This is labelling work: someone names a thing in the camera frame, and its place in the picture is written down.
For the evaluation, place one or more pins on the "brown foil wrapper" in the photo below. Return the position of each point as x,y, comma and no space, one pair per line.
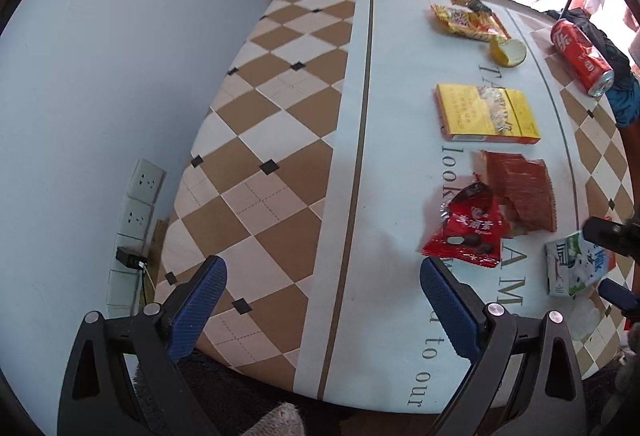
523,190

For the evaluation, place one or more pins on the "black wall plug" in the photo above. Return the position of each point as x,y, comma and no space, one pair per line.
131,259

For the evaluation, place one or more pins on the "yellow citrus peel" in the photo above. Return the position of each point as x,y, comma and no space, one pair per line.
507,52

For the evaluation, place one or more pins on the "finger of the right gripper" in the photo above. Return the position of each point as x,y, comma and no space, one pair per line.
618,296
620,238

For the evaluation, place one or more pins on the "orange snack bag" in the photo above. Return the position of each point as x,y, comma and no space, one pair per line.
481,25

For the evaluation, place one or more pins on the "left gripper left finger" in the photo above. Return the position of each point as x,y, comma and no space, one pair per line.
97,396

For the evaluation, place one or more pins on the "red cola can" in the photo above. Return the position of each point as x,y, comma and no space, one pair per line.
593,71

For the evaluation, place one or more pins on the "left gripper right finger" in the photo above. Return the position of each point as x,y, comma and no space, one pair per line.
547,397

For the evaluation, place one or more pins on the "pile of dark clothes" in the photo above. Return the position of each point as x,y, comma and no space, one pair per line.
624,94

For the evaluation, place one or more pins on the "milk carton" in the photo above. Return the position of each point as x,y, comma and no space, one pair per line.
574,264

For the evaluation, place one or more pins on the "clear plastic cup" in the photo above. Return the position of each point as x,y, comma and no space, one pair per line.
586,316

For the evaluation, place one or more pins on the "yellow cigarette box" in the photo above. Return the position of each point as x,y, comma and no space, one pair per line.
485,114

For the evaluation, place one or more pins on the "white wall sockets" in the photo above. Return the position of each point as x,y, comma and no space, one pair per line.
124,284

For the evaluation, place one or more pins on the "red snack wrapper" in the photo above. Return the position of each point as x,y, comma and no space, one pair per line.
472,228

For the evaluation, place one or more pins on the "torn snack bag strip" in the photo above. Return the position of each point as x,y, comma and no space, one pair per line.
474,5

